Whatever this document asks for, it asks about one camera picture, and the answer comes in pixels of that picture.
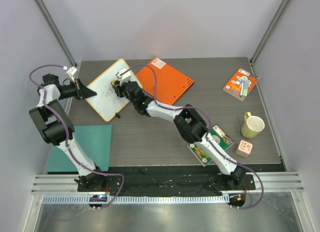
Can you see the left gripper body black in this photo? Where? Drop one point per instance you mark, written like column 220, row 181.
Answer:
column 72, row 91

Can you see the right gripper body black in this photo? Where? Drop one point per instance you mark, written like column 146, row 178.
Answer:
column 120, row 88

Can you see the yellow-framed whiteboard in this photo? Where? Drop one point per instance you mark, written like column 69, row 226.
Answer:
column 106, row 103

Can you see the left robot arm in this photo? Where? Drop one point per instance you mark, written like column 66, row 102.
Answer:
column 55, row 127

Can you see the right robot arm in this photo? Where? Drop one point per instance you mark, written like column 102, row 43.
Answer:
column 190, row 125

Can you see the orange notebook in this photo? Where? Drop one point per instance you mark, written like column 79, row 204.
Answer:
column 168, row 85

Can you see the teal mat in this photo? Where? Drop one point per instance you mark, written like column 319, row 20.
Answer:
column 95, row 140

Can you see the green book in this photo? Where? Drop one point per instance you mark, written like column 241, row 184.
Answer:
column 220, row 137

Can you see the orange comic book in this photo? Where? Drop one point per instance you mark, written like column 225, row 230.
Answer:
column 232, row 87

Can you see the marker pen on book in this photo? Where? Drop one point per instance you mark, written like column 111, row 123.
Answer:
column 244, row 86

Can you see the yellow-green mug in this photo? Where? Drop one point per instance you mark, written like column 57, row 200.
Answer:
column 252, row 126

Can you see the pink cube box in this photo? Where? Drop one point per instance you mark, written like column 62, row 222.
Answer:
column 244, row 149

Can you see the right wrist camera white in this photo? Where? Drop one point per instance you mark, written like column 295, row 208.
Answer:
column 123, row 75

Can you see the aluminium rail front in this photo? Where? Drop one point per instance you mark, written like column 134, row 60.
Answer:
column 62, row 189

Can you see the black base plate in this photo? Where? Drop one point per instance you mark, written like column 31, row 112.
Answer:
column 174, row 179

